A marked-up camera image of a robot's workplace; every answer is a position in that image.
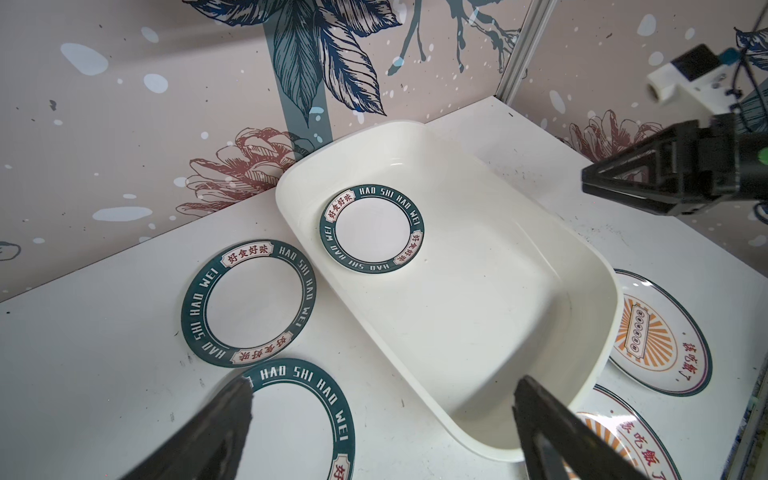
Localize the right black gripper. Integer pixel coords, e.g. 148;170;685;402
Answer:
581;113;767;216

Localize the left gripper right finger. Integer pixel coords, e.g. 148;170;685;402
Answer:
512;375;646;479

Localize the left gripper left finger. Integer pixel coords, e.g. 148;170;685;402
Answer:
125;378;253;479

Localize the orange sunburst plate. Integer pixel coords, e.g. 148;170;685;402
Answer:
576;384;681;479
610;269;713;397

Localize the green ring plate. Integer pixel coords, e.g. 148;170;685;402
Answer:
180;239;317;369
318;184;425;274

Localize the white plastic bin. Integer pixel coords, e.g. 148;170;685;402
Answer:
275;121;623;462

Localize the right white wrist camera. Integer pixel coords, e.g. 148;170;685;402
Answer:
646;44;741;119

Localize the green ring plate mid left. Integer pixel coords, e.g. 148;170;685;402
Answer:
237;358;356;479

